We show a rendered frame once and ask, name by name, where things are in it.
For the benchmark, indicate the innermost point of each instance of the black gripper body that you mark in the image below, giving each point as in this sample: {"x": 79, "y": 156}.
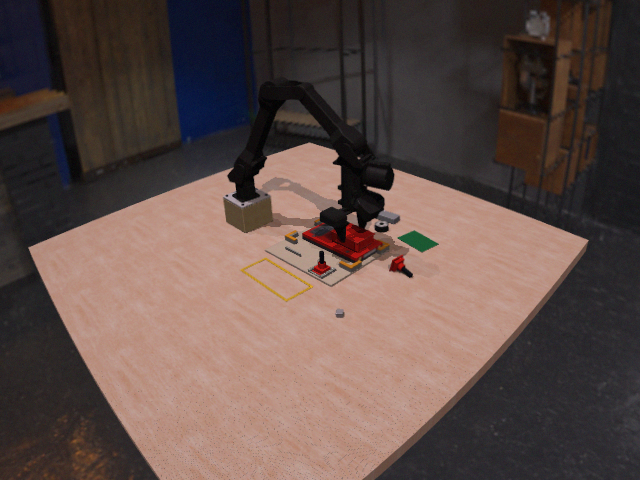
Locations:
{"x": 338, "y": 217}

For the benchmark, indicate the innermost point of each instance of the green flat rectangular patch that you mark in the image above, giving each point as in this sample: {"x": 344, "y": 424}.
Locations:
{"x": 418, "y": 241}

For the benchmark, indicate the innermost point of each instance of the black toy wheel with grey hub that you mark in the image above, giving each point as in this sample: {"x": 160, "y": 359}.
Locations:
{"x": 381, "y": 226}

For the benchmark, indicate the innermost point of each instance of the grey rectangular bar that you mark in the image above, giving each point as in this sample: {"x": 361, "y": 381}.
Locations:
{"x": 389, "y": 217}

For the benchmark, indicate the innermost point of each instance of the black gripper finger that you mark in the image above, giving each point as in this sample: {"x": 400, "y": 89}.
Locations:
{"x": 341, "y": 231}
{"x": 361, "y": 222}

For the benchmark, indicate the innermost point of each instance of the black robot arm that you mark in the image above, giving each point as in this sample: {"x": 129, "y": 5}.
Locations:
{"x": 348, "y": 142}

